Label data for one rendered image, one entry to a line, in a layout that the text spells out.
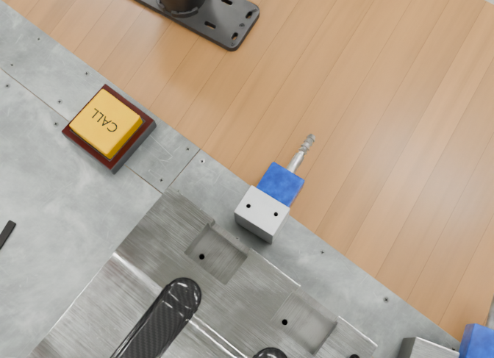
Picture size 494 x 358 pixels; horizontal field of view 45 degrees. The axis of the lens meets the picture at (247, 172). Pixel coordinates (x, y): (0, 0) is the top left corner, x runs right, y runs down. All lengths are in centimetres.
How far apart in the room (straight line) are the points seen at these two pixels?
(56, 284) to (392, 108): 45
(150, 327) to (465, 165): 41
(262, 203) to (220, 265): 8
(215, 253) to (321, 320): 13
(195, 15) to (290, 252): 32
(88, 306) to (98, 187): 17
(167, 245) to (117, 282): 6
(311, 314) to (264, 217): 11
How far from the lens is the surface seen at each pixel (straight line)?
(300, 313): 63
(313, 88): 76
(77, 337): 63
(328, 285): 70
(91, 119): 73
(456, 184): 76
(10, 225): 75
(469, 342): 66
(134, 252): 62
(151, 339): 62
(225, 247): 63
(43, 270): 73
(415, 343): 65
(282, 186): 67
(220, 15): 80
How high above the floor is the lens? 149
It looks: 73 degrees down
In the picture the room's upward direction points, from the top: 2 degrees counter-clockwise
